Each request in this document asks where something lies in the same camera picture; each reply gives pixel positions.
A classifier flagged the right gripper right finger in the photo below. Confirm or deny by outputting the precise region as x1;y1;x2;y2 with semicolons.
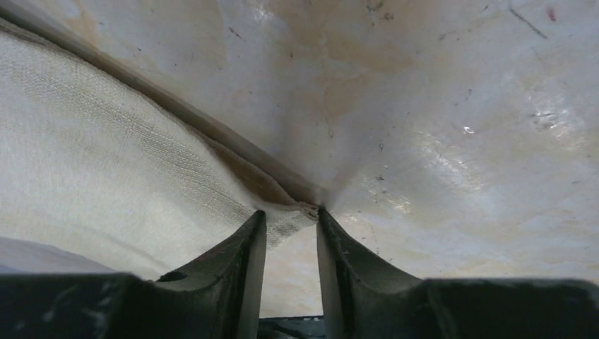
317;209;598;338

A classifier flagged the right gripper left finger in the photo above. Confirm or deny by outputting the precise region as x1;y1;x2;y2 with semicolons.
1;210;266;338

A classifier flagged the beige cloth napkin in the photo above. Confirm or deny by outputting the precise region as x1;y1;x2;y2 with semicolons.
1;20;316;279

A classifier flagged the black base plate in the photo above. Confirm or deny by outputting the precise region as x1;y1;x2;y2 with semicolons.
256;316;326;339

